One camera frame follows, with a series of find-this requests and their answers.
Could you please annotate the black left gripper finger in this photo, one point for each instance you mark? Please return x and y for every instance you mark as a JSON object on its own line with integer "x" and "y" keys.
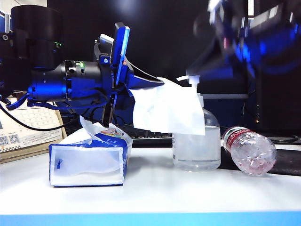
{"x": 124, "y": 100}
{"x": 143, "y": 80}

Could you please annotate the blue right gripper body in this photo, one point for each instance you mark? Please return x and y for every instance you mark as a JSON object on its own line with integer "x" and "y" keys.
{"x": 242, "y": 44}

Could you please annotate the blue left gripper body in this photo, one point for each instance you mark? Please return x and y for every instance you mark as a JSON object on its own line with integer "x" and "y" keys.
{"x": 121, "y": 47}

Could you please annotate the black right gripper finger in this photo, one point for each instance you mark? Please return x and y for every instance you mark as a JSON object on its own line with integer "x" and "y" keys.
{"x": 211, "y": 66}

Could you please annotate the white tissue sheet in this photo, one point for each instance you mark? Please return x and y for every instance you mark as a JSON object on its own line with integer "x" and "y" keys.
{"x": 169, "y": 108}
{"x": 90, "y": 127}

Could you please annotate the clear alcohol pump bottle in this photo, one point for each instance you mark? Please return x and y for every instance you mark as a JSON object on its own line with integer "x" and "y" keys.
{"x": 197, "y": 150}

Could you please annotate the red label water bottle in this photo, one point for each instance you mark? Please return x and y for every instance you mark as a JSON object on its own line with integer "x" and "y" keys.
{"x": 254, "y": 150}

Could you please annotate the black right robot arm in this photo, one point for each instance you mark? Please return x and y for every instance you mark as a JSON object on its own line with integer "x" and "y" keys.
{"x": 279, "y": 35}

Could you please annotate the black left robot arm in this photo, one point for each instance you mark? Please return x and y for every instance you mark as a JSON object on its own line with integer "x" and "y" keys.
{"x": 87, "y": 68}

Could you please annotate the blue white tissue pack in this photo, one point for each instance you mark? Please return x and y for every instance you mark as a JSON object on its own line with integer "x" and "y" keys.
{"x": 87, "y": 162}

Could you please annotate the black computer monitor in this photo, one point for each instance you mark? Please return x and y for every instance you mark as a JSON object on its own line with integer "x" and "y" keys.
{"x": 164, "y": 35}

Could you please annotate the black computer keyboard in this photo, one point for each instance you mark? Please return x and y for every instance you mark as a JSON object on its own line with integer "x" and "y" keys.
{"x": 152, "y": 136}

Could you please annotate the black monitor with orange light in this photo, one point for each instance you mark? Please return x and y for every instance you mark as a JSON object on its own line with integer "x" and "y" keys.
{"x": 277, "y": 106}

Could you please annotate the beige desk calendar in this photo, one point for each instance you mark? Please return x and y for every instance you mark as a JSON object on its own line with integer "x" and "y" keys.
{"x": 30, "y": 141}

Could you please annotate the black mouse pad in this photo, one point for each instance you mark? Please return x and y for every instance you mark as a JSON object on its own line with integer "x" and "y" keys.
{"x": 289, "y": 162}

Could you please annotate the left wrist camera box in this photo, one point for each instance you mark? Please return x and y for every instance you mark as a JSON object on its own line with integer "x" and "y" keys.
{"x": 105, "y": 40}

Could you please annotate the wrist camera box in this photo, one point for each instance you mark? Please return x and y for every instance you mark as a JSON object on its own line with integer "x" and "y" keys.
{"x": 221, "y": 11}
{"x": 105, "y": 40}

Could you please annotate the white partition post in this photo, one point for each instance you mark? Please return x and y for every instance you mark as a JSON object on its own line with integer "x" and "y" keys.
{"x": 251, "y": 7}

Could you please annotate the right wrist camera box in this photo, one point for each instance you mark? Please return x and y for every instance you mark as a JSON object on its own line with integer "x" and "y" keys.
{"x": 221, "y": 11}

